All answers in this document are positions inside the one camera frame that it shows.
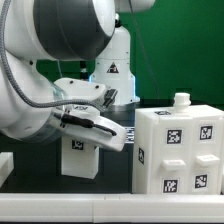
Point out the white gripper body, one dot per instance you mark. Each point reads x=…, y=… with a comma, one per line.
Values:
x=92, y=129

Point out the white cabinet body box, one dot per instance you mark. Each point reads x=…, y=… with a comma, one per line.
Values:
x=146, y=153

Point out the white door panel with knob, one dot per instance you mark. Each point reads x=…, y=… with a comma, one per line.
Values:
x=173, y=158

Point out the white cabinet door panel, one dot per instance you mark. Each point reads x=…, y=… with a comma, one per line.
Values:
x=206, y=157

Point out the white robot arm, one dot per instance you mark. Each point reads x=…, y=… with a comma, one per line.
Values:
x=34, y=109

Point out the white flat panel piece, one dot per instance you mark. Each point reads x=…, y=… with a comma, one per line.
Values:
x=79, y=159

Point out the white marker sheet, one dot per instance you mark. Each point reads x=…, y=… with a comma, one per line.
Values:
x=130, y=135

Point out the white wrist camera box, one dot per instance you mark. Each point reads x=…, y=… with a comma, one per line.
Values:
x=101, y=96

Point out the white front fence rail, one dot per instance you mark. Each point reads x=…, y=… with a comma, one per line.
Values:
x=99, y=208

